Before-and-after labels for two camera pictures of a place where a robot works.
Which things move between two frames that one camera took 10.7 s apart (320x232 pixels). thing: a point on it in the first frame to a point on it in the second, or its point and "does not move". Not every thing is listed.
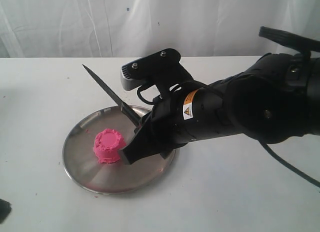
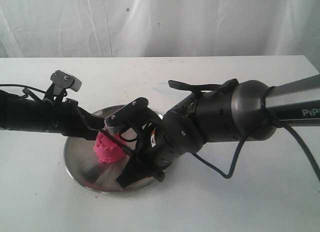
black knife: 127,110 to 117,142
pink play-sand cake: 107,144 does not move
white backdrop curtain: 69,24 does not move
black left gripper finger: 5,209 to 64,117
